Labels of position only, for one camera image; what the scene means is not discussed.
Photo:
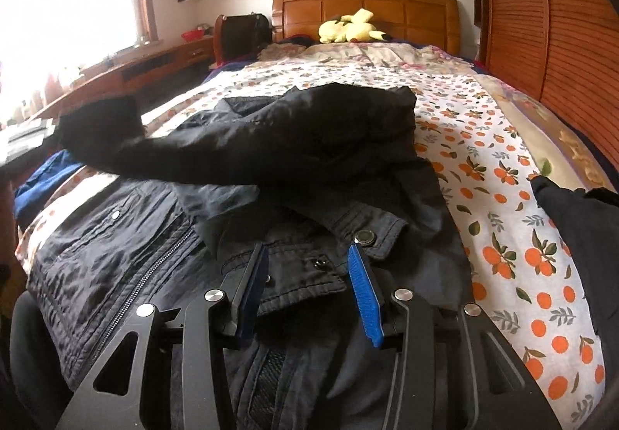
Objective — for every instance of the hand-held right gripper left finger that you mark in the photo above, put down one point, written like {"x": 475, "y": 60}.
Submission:
{"x": 251, "y": 285}

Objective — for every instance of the black jacket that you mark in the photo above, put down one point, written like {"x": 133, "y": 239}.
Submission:
{"x": 290, "y": 144}

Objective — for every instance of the wooden wardrobe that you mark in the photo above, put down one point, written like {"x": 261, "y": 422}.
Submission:
{"x": 556, "y": 23}

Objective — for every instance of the wooden desk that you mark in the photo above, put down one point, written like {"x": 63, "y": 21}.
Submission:
{"x": 145, "y": 67}

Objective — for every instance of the blue folded garment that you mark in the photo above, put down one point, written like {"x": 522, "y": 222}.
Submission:
{"x": 38, "y": 188}

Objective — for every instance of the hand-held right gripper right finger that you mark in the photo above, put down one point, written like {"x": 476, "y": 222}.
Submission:
{"x": 365, "y": 285}

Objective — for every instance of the wooden headboard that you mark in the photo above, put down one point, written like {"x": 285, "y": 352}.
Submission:
{"x": 387, "y": 14}

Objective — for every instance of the yellow plush toy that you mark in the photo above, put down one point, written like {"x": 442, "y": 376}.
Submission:
{"x": 348, "y": 29}

